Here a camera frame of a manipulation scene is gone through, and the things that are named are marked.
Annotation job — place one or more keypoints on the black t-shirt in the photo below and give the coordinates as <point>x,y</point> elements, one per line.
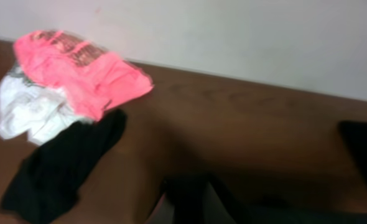
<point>194,199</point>

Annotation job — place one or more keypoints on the coral pink printed shirt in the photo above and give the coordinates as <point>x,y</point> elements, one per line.
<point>93,78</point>

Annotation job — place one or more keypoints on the white printed shirt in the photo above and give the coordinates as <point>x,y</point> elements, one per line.
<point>26,107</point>

